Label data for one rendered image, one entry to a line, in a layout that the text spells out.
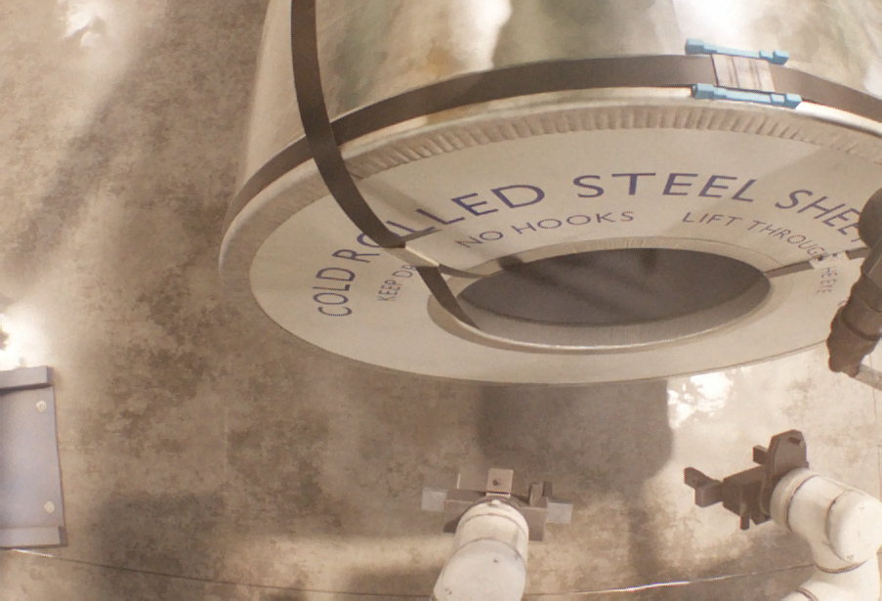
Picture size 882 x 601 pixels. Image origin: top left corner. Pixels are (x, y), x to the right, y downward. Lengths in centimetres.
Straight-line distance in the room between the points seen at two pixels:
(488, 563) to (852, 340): 44
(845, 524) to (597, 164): 52
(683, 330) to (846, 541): 64
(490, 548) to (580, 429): 118
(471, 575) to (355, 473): 113
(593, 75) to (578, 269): 85
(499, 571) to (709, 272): 80
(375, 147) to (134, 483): 146
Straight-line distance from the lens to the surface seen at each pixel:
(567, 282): 147
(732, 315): 136
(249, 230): 93
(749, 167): 80
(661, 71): 67
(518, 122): 68
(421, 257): 83
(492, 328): 135
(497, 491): 99
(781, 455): 104
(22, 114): 261
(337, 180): 76
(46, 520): 213
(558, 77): 67
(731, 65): 69
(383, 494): 189
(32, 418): 217
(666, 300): 145
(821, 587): 102
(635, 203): 85
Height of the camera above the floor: 189
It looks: 70 degrees down
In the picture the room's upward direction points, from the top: 11 degrees clockwise
